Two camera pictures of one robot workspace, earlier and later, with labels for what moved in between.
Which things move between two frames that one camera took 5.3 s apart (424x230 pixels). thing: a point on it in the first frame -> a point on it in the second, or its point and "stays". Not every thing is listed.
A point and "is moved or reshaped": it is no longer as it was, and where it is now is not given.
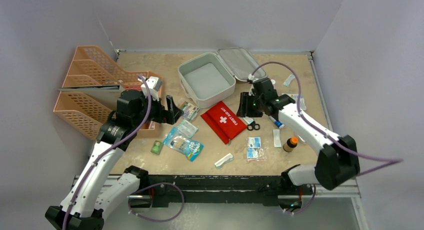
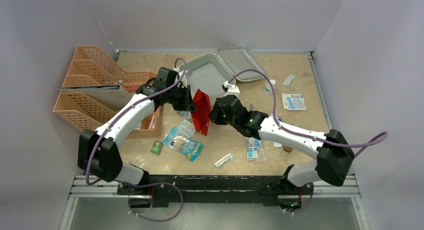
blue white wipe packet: x=256 y=149 stays
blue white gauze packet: x=295 y=97 stays
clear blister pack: x=187 y=128 stays
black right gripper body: x=253 y=103 -> x=216 y=113
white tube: x=228 y=158 stays
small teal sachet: x=289 y=80 stays
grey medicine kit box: x=210 y=79 stays
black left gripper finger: x=177 y=113 -> x=190 y=105
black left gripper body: x=157 y=114 -> x=177 y=98
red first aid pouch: x=224 y=121 is moved or reshaped
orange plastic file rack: x=86 y=113 stays
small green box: x=156 y=147 stays
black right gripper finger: x=243 y=110 -> x=214 y=115
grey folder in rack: x=109 y=94 stays
